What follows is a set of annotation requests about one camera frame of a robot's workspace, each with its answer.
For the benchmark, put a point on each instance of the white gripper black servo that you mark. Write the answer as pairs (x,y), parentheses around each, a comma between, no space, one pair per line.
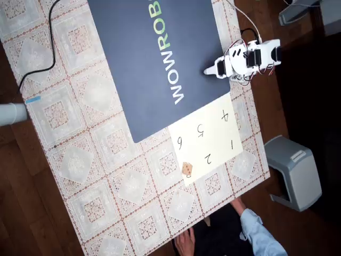
(219,70)

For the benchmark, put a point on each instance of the small wooden die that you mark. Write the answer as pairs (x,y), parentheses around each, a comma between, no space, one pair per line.
(187,168)

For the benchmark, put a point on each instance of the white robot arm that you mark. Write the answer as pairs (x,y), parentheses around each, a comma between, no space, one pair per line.
(266,54)

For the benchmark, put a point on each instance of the light blue sleeved forearm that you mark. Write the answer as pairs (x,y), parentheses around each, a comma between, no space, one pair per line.
(263,234)

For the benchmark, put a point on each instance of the person's right hand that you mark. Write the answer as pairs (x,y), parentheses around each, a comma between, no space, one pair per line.
(237,206)

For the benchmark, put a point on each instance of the person's left hand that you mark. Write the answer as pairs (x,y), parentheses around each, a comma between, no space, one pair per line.
(185,244)

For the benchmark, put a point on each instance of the cream paper with handwritten numbers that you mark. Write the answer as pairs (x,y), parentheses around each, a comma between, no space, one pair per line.
(213,138)

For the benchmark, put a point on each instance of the dark blue WOWROBO mat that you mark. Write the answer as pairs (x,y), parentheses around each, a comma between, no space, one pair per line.
(133,66)

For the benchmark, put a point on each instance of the pale grey box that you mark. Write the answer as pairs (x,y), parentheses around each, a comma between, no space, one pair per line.
(331,16)

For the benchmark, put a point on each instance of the grey plastic step stool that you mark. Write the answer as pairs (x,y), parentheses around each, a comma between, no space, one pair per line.
(295,176)

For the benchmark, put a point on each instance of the white lace patterned tablecloth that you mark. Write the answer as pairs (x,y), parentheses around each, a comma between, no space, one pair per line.
(80,160)

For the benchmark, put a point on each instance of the black trousers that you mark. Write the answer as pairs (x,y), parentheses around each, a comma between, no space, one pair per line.
(218,234)

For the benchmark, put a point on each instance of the blue tape strip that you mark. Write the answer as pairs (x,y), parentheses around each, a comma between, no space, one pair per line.
(33,100)

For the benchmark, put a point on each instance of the white cylindrical tube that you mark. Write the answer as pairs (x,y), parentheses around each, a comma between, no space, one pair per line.
(12,114)

